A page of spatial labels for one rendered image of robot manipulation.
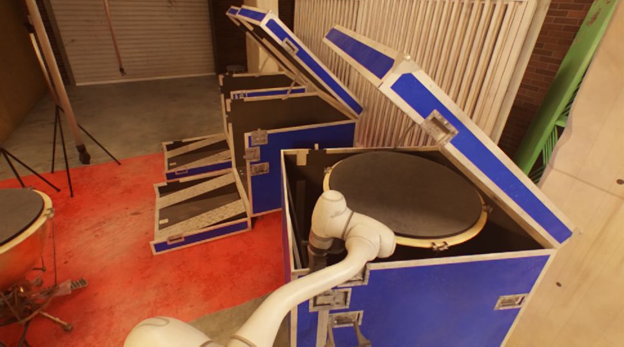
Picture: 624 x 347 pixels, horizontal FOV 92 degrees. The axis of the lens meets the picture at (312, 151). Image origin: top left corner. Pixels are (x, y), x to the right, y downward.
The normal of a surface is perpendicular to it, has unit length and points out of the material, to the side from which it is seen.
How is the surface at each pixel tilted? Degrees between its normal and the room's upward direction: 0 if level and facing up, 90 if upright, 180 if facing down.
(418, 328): 90
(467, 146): 90
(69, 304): 0
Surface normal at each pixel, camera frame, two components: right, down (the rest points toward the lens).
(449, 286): 0.13, 0.46
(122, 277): 0.04, -0.89
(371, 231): 0.07, -0.69
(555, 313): -0.88, 0.18
